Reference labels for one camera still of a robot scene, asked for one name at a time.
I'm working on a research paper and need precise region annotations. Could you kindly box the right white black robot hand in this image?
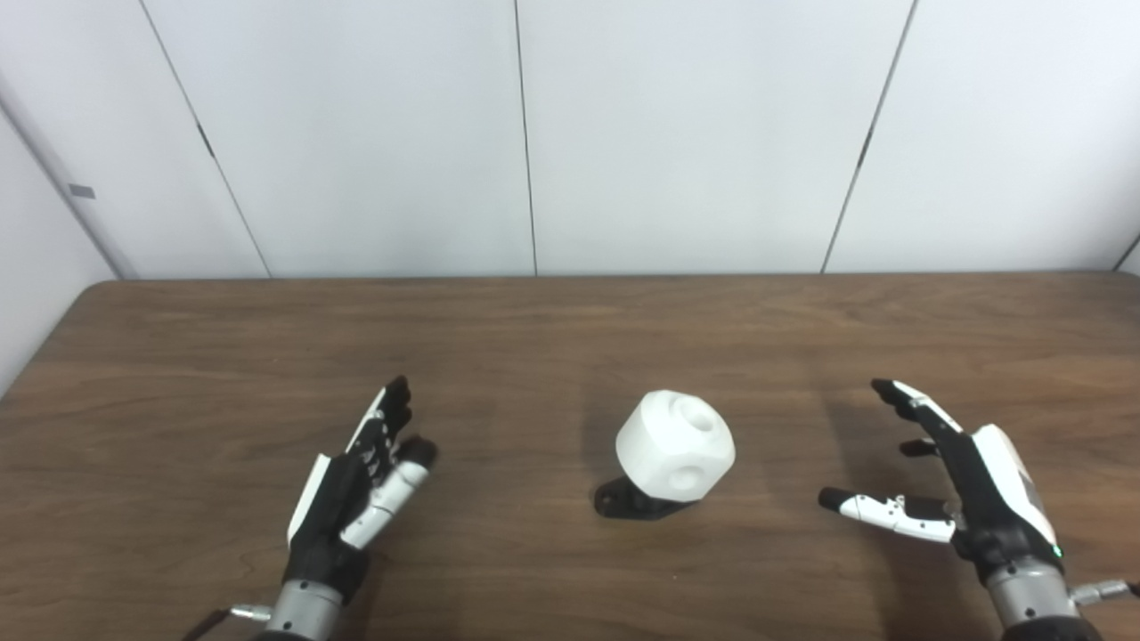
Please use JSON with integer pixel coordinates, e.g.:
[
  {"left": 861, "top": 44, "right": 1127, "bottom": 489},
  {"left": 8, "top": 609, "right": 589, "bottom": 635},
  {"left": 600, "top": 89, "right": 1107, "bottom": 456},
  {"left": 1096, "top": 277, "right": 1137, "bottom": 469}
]
[{"left": 818, "top": 378, "right": 1065, "bottom": 584}]

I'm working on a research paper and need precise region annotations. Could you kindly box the black plastic holder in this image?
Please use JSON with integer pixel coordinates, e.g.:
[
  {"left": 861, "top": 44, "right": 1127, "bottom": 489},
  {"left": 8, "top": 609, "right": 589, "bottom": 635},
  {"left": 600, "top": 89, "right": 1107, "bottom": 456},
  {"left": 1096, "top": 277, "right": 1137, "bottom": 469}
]
[{"left": 594, "top": 476, "right": 700, "bottom": 522}]

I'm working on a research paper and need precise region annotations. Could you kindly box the round white plastic piece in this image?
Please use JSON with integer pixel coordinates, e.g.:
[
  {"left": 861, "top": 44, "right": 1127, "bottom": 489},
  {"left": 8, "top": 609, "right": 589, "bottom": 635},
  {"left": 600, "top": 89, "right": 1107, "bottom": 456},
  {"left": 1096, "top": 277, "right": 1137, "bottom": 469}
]
[{"left": 615, "top": 390, "right": 737, "bottom": 501}]

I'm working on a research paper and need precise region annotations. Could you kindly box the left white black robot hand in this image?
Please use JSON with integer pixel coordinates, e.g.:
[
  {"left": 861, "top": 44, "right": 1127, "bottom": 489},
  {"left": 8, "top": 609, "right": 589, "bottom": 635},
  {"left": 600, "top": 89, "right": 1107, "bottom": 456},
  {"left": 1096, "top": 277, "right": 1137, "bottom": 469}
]
[{"left": 285, "top": 375, "right": 439, "bottom": 606}]

